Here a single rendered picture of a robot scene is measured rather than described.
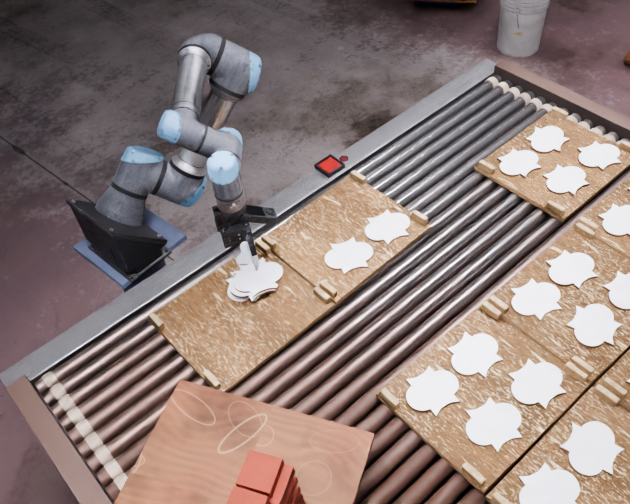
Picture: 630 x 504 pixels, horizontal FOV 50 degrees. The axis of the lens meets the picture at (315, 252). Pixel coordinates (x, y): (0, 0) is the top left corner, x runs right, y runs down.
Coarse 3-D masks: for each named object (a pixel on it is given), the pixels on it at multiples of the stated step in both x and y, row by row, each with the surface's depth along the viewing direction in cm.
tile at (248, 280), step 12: (252, 264) 200; (264, 264) 200; (276, 264) 199; (240, 276) 197; (252, 276) 197; (264, 276) 197; (276, 276) 196; (240, 288) 194; (252, 288) 194; (264, 288) 194; (276, 288) 194
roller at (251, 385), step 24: (504, 192) 220; (432, 240) 208; (408, 264) 203; (384, 288) 199; (336, 312) 193; (312, 336) 189; (288, 360) 185; (240, 384) 181; (264, 384) 182; (120, 480) 165
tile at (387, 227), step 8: (384, 216) 213; (392, 216) 213; (400, 216) 213; (368, 224) 211; (376, 224) 211; (384, 224) 211; (392, 224) 211; (400, 224) 210; (408, 224) 210; (368, 232) 209; (376, 232) 209; (384, 232) 209; (392, 232) 208; (400, 232) 208; (376, 240) 207; (384, 240) 207; (392, 240) 207
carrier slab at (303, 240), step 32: (352, 192) 223; (288, 224) 215; (320, 224) 214; (352, 224) 213; (416, 224) 211; (288, 256) 207; (320, 256) 206; (384, 256) 203; (320, 288) 197; (352, 288) 197
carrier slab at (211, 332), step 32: (192, 288) 201; (224, 288) 200; (288, 288) 198; (192, 320) 194; (224, 320) 193; (256, 320) 192; (288, 320) 191; (192, 352) 186; (224, 352) 186; (256, 352) 185; (224, 384) 179
